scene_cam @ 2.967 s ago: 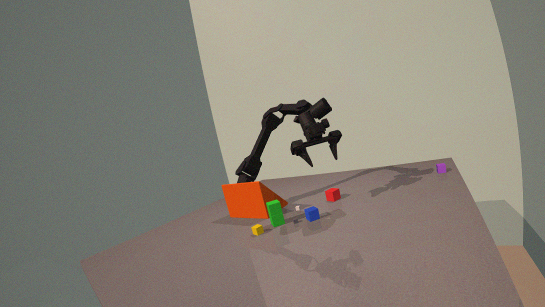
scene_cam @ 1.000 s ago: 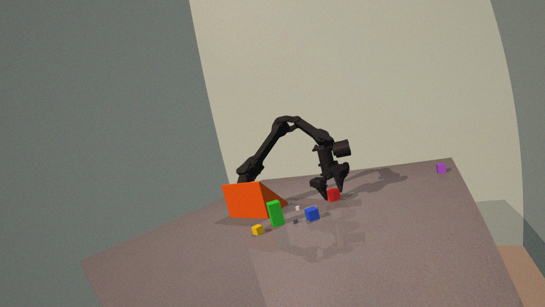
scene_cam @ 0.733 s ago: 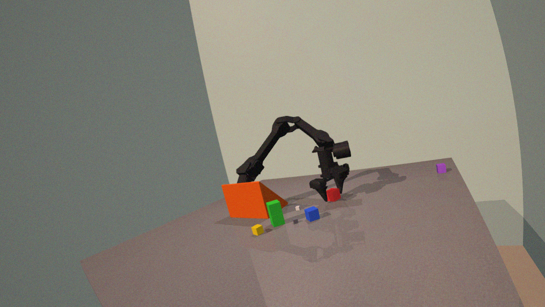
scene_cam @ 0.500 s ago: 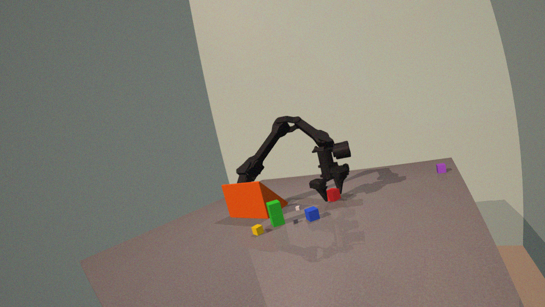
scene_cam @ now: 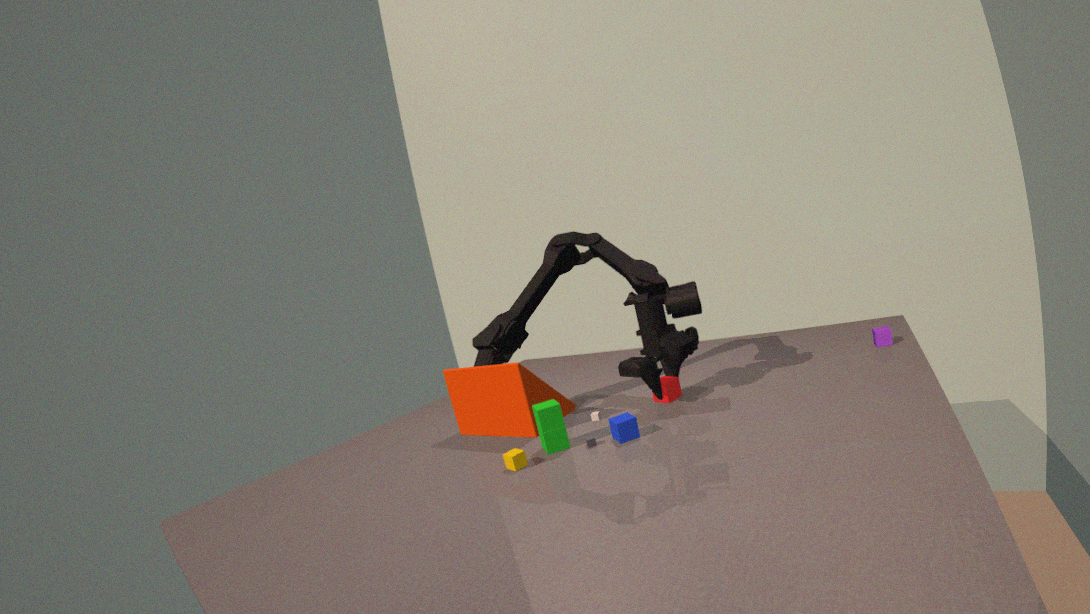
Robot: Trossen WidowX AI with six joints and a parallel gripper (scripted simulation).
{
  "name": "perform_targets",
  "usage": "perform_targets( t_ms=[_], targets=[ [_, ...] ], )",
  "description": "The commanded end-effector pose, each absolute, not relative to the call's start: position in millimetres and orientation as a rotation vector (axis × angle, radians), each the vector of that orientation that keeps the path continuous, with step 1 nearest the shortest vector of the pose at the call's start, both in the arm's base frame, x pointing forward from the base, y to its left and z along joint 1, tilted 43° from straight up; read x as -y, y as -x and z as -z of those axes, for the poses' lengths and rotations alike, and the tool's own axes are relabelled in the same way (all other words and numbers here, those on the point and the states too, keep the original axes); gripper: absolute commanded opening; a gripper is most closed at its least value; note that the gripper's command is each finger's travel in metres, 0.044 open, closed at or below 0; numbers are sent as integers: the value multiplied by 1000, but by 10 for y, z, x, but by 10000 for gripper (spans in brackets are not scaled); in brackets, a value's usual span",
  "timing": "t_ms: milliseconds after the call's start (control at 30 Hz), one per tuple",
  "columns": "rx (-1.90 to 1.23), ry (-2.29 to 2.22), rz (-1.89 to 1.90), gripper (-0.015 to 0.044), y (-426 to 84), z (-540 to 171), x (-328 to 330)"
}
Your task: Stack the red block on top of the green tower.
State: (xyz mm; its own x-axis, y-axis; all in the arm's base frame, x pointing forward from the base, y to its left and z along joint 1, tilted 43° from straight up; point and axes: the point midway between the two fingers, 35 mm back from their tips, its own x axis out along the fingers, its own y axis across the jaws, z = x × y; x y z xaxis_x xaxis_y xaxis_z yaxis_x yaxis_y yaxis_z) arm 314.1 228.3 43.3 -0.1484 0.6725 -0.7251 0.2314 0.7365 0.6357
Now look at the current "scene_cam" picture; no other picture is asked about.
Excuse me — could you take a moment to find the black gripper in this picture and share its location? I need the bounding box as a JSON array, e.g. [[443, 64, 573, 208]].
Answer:
[[618, 320, 688, 399]]

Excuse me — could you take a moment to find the small yellow cube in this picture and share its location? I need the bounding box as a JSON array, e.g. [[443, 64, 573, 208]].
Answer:
[[502, 449, 529, 471]]

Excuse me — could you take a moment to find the purple block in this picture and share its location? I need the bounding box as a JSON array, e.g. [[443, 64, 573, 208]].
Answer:
[[872, 326, 893, 347]]

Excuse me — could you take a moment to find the blue cube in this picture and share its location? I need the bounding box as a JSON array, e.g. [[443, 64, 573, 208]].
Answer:
[[608, 412, 640, 444]]

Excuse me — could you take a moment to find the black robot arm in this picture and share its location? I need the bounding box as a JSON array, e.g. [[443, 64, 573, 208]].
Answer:
[[473, 232, 702, 368]]

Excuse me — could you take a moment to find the green block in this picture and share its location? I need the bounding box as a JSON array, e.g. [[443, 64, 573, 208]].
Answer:
[[532, 399, 565, 433], [538, 426, 570, 455]]

